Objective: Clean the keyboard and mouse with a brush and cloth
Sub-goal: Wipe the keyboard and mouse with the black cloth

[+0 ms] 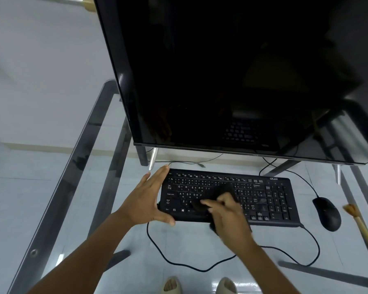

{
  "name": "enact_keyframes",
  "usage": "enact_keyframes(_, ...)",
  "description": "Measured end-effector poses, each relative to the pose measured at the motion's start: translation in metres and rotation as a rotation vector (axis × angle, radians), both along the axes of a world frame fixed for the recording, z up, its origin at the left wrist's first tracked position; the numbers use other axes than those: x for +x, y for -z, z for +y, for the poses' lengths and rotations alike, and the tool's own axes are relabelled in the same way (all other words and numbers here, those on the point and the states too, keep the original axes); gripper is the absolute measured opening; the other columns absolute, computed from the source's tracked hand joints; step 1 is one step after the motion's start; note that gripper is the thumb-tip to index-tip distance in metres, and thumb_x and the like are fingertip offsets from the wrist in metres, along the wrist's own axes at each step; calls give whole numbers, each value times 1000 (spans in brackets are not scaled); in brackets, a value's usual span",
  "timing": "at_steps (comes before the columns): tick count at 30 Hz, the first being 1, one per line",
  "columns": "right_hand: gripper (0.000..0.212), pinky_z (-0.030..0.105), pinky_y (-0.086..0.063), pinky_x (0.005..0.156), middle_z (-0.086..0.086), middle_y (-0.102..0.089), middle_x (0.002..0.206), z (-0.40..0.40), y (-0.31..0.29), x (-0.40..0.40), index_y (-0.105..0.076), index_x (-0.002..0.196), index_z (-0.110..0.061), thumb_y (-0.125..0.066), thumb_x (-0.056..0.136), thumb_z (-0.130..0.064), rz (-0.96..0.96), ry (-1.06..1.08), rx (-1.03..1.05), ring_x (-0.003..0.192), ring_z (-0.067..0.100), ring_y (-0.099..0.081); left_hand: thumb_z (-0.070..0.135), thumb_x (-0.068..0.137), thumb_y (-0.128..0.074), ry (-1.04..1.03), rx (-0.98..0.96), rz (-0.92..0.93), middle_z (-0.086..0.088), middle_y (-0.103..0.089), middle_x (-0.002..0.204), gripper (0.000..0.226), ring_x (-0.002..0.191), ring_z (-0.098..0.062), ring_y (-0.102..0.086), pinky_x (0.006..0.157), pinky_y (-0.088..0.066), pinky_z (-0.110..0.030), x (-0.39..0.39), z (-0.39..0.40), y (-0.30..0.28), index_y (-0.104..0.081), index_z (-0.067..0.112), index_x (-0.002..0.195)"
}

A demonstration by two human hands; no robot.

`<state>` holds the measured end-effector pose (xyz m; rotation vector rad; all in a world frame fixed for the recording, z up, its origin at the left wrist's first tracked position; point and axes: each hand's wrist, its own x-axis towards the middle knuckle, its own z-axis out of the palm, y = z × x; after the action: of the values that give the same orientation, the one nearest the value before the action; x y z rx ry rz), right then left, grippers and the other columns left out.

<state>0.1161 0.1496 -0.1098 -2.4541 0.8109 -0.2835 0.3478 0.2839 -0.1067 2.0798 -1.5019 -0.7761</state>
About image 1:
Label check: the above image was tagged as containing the person's left forearm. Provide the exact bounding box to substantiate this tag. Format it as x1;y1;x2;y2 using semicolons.
27;211;136;294

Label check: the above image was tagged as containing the black mouse cable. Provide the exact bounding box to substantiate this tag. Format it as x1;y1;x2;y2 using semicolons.
259;157;319;199

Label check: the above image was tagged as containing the metal rod with beige end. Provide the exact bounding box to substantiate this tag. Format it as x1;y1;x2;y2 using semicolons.
47;0;96;12

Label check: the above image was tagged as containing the person's right hand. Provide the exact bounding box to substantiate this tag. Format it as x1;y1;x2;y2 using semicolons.
201;193;256;253

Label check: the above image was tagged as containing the beige sandal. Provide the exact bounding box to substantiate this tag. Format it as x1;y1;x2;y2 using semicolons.
216;277;238;294
162;276;183;294

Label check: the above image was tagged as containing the black computer mouse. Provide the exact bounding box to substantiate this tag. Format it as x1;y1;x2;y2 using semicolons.
312;197;342;232

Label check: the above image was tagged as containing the person's right forearm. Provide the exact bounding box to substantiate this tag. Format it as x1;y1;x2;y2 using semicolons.
233;242;299;294

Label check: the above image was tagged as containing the black computer keyboard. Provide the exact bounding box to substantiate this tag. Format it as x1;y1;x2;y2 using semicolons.
157;168;304;228

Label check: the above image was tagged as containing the bamboo handle brush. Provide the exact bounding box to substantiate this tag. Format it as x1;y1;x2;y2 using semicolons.
343;204;368;264

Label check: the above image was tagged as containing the black keyboard cable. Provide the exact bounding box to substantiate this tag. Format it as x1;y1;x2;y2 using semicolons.
146;222;321;272

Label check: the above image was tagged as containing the large black computer monitor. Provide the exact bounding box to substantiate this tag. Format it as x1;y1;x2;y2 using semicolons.
93;0;368;166

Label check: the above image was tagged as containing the black cleaning cloth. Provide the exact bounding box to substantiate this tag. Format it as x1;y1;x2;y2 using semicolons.
190;183;252;236

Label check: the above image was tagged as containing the thin black cable with plug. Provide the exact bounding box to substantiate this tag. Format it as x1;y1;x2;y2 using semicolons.
167;154;224;168

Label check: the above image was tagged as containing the person's left hand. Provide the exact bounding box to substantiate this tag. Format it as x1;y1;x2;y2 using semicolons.
115;165;176;227

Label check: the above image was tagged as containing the grey metal desk frame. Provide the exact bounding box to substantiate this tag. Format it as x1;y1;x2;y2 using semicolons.
6;79;368;294

